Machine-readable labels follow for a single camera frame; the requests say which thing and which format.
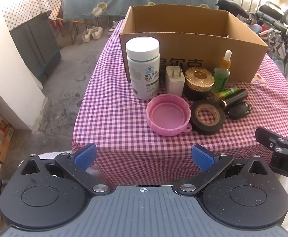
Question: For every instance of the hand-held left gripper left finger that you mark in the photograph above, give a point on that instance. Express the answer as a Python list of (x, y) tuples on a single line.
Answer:
[(86, 156)]

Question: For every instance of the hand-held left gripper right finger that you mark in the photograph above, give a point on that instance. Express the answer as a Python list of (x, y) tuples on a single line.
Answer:
[(204, 156)]

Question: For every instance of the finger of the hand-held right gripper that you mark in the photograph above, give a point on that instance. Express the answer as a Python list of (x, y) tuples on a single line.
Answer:
[(267, 137)]

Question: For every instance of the black car key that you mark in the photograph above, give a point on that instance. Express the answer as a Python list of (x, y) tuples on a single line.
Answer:
[(239, 111)]

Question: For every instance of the black cylinder tube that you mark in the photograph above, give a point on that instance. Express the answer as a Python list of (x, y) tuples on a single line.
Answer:
[(236, 97)]

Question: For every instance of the pink plastic lid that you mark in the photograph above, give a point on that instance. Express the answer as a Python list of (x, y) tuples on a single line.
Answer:
[(168, 113)]

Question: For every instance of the green dropper bottle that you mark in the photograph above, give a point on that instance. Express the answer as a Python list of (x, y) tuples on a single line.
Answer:
[(221, 76)]

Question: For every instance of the black jar with gold lid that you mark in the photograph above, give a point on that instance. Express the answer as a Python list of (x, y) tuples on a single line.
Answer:
[(199, 76)]

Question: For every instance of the cardboard box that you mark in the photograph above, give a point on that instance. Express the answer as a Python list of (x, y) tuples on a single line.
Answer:
[(240, 51)]

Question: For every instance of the black tape roll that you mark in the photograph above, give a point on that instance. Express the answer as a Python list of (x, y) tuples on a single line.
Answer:
[(195, 122)]

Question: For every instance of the white red paper tag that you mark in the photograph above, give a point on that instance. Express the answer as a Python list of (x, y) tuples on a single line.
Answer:
[(258, 78)]

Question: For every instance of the green lip balm tube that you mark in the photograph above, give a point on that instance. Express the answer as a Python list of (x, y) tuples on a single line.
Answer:
[(226, 93)]

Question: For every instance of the white charger plug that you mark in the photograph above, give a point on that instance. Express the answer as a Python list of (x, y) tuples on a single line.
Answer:
[(174, 84)]

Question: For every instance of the white pill bottle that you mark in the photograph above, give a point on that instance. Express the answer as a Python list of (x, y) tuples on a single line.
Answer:
[(142, 79)]

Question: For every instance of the grey wheelchair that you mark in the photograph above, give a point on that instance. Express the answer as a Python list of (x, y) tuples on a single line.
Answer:
[(279, 22)]

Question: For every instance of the grey padded seat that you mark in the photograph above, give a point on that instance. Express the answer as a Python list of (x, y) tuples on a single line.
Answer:
[(256, 28)]

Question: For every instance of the white shoe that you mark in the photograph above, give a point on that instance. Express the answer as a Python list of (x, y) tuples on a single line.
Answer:
[(87, 35), (97, 32)]

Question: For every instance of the grey cabinet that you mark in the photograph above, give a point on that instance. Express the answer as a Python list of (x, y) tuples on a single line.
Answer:
[(32, 44)]

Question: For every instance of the beige black sneakers pair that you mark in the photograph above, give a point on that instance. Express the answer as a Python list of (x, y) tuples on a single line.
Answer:
[(112, 28)]

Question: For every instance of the yellow stick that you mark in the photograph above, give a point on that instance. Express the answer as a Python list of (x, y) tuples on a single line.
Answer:
[(78, 23)]

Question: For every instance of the black padded seat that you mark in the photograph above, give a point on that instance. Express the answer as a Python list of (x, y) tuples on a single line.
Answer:
[(230, 6)]

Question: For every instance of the white star-print cloth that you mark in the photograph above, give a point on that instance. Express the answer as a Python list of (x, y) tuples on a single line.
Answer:
[(28, 2)]

